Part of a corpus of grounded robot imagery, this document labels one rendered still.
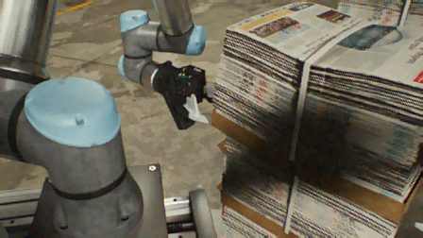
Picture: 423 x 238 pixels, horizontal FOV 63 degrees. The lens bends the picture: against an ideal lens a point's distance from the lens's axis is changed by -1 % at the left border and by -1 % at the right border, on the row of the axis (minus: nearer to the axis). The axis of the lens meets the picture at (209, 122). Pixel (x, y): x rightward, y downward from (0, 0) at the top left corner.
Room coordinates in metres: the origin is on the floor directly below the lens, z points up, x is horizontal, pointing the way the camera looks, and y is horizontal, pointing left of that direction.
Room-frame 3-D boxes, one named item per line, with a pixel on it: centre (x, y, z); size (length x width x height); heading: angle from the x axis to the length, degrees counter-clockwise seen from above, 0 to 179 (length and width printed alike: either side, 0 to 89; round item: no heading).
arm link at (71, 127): (0.41, 0.20, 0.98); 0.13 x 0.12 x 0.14; 73
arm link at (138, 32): (0.87, 0.17, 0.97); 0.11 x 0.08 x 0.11; 73
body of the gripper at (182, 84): (0.77, 0.07, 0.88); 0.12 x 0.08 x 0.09; 48
